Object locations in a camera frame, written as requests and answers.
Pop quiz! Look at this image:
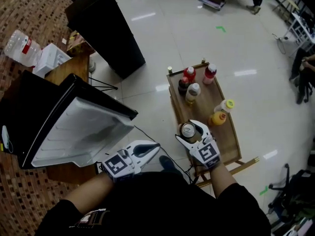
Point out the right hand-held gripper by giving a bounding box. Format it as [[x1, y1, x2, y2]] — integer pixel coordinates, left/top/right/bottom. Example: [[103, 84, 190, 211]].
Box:
[[175, 120, 221, 168]]

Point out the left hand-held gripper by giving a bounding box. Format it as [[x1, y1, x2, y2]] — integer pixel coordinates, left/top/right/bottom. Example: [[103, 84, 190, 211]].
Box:
[[101, 140, 160, 183]]

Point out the red drink can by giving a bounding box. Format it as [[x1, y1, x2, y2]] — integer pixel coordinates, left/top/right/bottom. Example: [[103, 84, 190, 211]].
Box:
[[177, 122, 197, 142]]

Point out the clear bottle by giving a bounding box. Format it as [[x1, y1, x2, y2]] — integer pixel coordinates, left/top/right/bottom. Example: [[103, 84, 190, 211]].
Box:
[[185, 83, 201, 105]]

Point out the dark cola bottle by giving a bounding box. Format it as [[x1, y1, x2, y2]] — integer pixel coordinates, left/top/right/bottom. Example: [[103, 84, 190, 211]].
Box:
[[177, 77, 190, 96]]

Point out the red drink bottle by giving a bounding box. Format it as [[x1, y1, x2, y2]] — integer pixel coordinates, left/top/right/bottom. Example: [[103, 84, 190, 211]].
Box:
[[183, 66, 197, 83]]

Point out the pink drink bottle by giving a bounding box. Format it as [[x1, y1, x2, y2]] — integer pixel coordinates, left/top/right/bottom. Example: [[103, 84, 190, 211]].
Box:
[[202, 63, 217, 85]]

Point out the black mini fridge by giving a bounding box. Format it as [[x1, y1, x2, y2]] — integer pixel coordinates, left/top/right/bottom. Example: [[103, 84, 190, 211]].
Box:
[[0, 70, 139, 170]]

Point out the person's left forearm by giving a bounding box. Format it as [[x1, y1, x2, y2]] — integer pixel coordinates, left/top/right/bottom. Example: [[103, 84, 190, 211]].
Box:
[[64, 173, 115, 215]]

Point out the person's right forearm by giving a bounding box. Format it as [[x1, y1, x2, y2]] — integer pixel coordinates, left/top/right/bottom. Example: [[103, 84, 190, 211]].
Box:
[[209, 163, 237, 199]]

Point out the person's black shoe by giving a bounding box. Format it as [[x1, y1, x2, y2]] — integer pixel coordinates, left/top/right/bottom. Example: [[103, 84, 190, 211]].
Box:
[[159, 155, 183, 174]]

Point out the wooden serving trolley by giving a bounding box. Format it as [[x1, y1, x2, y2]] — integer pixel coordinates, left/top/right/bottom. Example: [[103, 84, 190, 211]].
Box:
[[166, 57, 259, 188]]

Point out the person's black shirt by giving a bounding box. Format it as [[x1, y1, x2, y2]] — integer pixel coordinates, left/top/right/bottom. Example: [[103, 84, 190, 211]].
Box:
[[35, 171, 273, 236]]

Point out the wooden table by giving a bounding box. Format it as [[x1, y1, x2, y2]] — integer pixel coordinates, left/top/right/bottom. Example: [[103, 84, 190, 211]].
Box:
[[44, 53, 118, 184]]

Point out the black office chair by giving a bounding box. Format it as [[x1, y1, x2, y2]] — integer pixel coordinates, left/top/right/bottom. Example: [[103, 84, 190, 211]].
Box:
[[267, 163, 315, 236]]

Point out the cardboard box with striped tape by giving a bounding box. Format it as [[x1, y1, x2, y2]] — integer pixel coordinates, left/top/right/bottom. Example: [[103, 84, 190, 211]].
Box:
[[66, 30, 95, 56]]

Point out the tall black cabinet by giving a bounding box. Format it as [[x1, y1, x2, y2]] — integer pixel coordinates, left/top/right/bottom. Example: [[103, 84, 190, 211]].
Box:
[[64, 0, 146, 80]]

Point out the white box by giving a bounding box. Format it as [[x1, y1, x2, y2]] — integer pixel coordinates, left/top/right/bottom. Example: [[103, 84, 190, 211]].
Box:
[[32, 43, 72, 78]]

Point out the white power adapter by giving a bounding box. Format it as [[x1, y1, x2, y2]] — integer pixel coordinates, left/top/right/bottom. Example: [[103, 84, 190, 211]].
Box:
[[1, 125, 13, 154]]

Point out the white shelf rack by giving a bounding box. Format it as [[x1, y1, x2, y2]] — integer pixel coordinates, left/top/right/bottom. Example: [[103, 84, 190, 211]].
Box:
[[272, 12, 315, 58]]

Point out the large clear water jug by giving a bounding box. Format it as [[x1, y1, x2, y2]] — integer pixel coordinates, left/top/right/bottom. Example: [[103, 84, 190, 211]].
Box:
[[3, 29, 42, 67]]

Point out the yellow stool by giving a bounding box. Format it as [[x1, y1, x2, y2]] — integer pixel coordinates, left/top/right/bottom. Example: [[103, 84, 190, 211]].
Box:
[[272, 0, 300, 22]]

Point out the black floor cable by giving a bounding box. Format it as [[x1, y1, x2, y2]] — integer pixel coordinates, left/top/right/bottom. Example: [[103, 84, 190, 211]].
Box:
[[134, 125, 195, 184]]

